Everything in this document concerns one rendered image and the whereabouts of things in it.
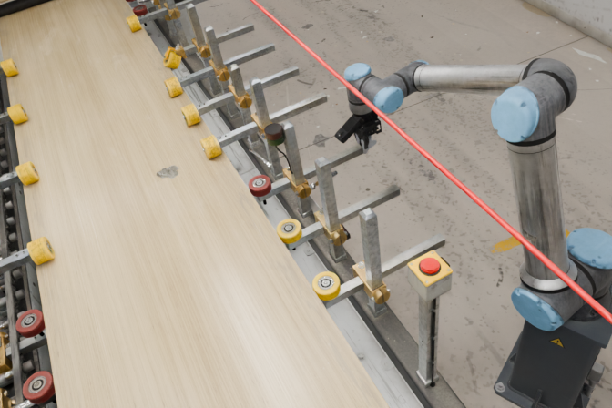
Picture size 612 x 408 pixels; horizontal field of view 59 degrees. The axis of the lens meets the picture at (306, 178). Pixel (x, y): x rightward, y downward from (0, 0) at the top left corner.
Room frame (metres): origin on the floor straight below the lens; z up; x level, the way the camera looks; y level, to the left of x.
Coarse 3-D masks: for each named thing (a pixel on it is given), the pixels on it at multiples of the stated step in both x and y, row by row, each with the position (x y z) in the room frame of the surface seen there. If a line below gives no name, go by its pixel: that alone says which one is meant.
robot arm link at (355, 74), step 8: (360, 64) 1.56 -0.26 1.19; (344, 72) 1.54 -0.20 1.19; (352, 72) 1.52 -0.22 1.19; (360, 72) 1.50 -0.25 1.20; (368, 72) 1.50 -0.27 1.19; (352, 80) 1.49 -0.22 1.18; (360, 80) 1.48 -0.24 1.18; (352, 96) 1.50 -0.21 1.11; (352, 104) 1.50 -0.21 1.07; (360, 104) 1.49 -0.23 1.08
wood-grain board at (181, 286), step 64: (64, 64) 2.56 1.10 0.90; (128, 64) 2.43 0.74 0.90; (64, 128) 1.98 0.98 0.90; (128, 128) 1.88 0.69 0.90; (192, 128) 1.79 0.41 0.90; (64, 192) 1.56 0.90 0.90; (128, 192) 1.48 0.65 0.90; (192, 192) 1.41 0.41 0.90; (64, 256) 1.23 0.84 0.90; (128, 256) 1.17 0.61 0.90; (192, 256) 1.12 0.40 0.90; (256, 256) 1.07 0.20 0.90; (64, 320) 0.98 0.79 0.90; (128, 320) 0.93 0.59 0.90; (192, 320) 0.89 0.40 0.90; (256, 320) 0.84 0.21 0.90; (320, 320) 0.80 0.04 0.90; (64, 384) 0.76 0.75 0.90; (128, 384) 0.73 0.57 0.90; (192, 384) 0.69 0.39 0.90; (256, 384) 0.66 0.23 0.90; (320, 384) 0.62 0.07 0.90
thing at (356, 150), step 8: (344, 152) 1.51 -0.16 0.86; (352, 152) 1.50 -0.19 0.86; (360, 152) 1.51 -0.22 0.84; (336, 160) 1.47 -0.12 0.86; (344, 160) 1.49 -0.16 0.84; (304, 168) 1.46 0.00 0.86; (312, 168) 1.45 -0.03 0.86; (304, 176) 1.43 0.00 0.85; (312, 176) 1.44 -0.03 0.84; (272, 184) 1.41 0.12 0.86; (280, 184) 1.41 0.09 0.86; (288, 184) 1.41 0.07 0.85; (272, 192) 1.39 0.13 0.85
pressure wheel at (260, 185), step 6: (252, 180) 1.40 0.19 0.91; (258, 180) 1.39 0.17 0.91; (264, 180) 1.39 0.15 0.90; (252, 186) 1.38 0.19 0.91; (258, 186) 1.37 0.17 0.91; (264, 186) 1.36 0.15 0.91; (270, 186) 1.38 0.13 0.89; (252, 192) 1.36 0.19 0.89; (258, 192) 1.35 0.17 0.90; (264, 192) 1.35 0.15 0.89; (264, 204) 1.38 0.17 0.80
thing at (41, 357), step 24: (0, 96) 2.72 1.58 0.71; (0, 144) 2.12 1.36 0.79; (0, 168) 1.91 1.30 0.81; (0, 192) 1.71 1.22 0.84; (24, 192) 1.98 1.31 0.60; (0, 216) 1.57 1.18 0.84; (24, 216) 1.76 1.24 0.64; (0, 240) 1.43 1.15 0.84; (24, 240) 1.57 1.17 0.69; (24, 264) 1.41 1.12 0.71; (24, 288) 1.29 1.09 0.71; (24, 360) 0.93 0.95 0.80; (48, 360) 1.04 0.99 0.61
